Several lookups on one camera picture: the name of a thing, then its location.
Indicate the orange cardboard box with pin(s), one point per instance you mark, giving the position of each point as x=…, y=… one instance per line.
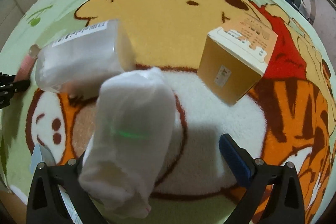
x=236, y=56

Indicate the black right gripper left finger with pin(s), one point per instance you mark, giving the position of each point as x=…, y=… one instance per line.
x=45, y=203

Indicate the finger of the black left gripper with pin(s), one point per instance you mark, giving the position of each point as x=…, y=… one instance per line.
x=10, y=87

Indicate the Winnie the Pooh blanket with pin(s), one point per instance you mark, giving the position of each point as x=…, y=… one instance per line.
x=289, y=115

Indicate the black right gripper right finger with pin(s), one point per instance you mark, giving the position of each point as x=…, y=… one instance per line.
x=285, y=203

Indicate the translucent plastic container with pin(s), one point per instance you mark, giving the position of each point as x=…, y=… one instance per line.
x=79, y=62

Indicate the white sock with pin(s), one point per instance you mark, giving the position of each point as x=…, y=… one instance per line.
x=135, y=116

